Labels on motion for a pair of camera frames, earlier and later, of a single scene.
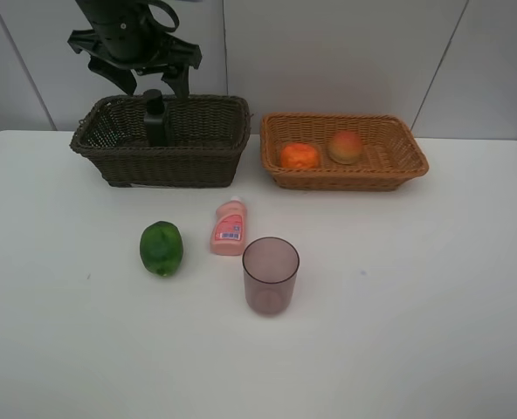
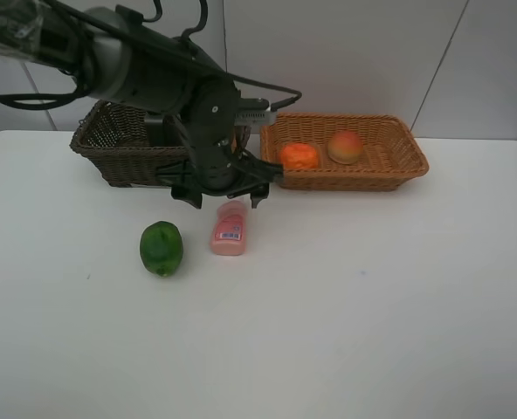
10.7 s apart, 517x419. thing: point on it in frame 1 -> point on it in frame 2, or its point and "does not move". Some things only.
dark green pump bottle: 155,119 does not move
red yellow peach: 344,147 does not move
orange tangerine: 299,155 does not move
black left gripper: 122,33 -> 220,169
